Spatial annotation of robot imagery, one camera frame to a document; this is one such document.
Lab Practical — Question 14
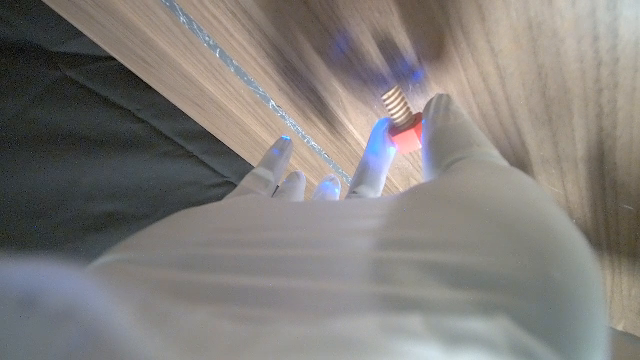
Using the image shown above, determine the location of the grey tape outline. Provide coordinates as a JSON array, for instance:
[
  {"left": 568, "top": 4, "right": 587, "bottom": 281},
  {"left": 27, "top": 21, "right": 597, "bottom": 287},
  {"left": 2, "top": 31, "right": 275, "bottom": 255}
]
[{"left": 159, "top": 0, "right": 354, "bottom": 186}]

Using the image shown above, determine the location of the black backdrop curtain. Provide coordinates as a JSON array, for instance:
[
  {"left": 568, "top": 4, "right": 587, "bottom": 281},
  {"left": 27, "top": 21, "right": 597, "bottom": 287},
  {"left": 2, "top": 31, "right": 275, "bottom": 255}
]
[{"left": 0, "top": 0, "right": 254, "bottom": 261}]

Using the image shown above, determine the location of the red-headed wooden screw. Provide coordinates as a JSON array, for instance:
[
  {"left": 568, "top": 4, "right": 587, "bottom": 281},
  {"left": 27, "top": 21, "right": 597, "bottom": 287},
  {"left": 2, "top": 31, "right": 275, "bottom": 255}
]
[{"left": 380, "top": 84, "right": 425, "bottom": 155}]

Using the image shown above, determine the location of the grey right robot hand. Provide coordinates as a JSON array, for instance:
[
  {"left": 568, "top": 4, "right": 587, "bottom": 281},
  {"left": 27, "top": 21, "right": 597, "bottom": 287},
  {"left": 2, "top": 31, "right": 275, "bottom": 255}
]
[{"left": 0, "top": 93, "right": 611, "bottom": 360}]

